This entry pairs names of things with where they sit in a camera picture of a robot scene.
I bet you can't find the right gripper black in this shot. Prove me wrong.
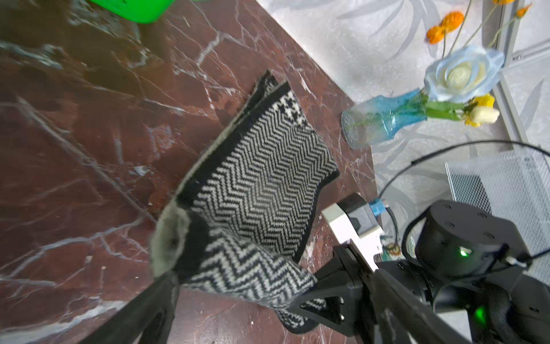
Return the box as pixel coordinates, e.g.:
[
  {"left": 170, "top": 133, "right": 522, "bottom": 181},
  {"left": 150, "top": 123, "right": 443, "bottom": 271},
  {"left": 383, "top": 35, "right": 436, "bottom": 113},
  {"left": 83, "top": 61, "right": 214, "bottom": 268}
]
[{"left": 288, "top": 245, "right": 376, "bottom": 338}]

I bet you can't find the green plastic basket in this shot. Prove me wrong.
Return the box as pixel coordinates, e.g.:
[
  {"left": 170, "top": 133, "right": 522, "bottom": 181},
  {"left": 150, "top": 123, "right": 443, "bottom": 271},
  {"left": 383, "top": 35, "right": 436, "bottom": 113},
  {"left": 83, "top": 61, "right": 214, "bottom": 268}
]
[{"left": 90, "top": 0, "right": 175, "bottom": 24}]

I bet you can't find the black white patterned scarf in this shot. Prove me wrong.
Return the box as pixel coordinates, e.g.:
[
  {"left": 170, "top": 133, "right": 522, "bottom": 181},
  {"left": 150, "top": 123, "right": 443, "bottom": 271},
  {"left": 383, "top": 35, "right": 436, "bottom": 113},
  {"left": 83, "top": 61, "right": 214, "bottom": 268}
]
[{"left": 150, "top": 73, "right": 339, "bottom": 334}]

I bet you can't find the artificial flowers bouquet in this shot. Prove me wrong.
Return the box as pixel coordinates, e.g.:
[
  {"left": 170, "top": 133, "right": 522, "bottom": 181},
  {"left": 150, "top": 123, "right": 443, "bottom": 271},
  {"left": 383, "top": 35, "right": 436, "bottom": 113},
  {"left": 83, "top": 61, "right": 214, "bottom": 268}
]
[{"left": 421, "top": 4, "right": 532, "bottom": 128}]

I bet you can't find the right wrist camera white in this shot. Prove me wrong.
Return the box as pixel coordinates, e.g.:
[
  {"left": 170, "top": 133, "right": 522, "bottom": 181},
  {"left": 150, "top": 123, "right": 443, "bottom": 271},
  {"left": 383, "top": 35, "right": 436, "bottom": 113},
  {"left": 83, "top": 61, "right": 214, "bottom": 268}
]
[{"left": 322, "top": 193, "right": 386, "bottom": 272}]

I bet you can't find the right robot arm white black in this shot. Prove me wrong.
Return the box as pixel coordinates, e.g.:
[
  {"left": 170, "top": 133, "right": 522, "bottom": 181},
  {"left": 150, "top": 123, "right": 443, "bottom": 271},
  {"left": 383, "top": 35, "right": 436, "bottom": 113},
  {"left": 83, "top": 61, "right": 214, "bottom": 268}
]
[{"left": 289, "top": 194, "right": 549, "bottom": 343}]

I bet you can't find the black camera cable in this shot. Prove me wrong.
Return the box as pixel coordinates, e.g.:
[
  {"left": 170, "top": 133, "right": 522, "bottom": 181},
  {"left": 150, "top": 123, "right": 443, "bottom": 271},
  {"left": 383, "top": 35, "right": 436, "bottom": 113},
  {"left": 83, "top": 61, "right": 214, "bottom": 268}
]
[{"left": 377, "top": 139, "right": 550, "bottom": 201}]

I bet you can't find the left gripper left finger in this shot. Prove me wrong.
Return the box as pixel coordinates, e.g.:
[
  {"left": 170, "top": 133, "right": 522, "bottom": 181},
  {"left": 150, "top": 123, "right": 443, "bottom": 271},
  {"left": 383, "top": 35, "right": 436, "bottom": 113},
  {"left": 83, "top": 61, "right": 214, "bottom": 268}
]
[{"left": 81, "top": 272, "right": 180, "bottom": 343}]

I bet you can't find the white wire mesh basket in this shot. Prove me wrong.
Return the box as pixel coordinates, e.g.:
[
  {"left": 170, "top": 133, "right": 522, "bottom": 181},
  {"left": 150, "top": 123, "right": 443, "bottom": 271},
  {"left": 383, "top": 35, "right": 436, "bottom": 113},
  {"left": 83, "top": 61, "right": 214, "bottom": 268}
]
[{"left": 444, "top": 148, "right": 550, "bottom": 285}]

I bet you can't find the blue glass vase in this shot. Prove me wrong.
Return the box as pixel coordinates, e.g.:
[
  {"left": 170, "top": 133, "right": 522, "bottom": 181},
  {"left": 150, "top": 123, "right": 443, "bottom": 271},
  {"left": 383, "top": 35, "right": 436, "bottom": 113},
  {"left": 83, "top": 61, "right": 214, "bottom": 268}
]
[{"left": 341, "top": 88, "right": 427, "bottom": 150}]

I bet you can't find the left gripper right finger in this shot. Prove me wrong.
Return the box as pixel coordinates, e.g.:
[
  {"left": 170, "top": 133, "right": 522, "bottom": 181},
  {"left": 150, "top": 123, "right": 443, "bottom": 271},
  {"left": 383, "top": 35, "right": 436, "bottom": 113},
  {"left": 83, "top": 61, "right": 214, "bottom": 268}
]
[{"left": 371, "top": 269, "right": 468, "bottom": 343}]

